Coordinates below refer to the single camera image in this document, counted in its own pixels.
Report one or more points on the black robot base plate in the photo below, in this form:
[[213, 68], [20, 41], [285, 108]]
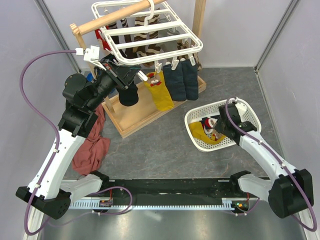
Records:
[[171, 191]]

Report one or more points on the black hanging sock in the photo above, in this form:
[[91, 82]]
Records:
[[128, 97]]

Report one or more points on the blue cloth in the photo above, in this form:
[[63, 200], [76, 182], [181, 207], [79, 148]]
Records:
[[90, 77]]

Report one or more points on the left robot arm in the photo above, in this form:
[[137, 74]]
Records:
[[46, 192]]

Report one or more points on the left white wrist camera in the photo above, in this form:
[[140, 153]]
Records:
[[91, 55]]

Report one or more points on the white plastic laundry basket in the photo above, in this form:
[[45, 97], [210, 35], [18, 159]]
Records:
[[212, 109]]

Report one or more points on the red-brown cloth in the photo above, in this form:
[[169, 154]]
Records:
[[91, 153]]

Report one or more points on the red white hanging sock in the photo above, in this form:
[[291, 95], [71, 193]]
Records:
[[101, 39]]

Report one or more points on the grey striped hanging sock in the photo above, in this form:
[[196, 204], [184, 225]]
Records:
[[172, 31]]

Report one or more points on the navy patterned sock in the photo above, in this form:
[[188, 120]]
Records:
[[174, 82]]

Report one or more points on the yellow sock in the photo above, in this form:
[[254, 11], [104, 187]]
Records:
[[198, 132], [159, 92]]

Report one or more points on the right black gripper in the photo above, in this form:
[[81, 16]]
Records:
[[217, 126]]

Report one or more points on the brown striped hanging sock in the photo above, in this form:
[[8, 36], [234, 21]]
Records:
[[144, 50]]

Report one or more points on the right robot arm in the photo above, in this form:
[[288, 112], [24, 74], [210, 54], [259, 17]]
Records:
[[287, 189]]

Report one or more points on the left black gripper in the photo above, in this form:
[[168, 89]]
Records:
[[123, 75]]

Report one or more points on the navy santa sock pair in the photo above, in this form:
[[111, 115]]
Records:
[[208, 123]]

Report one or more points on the beige brown argyle sock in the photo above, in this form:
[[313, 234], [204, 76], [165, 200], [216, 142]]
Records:
[[193, 57]]

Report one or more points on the white plastic clip hanger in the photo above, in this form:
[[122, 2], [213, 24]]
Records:
[[164, 10]]

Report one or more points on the grey slotted cable duct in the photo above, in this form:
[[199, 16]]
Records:
[[96, 204]]

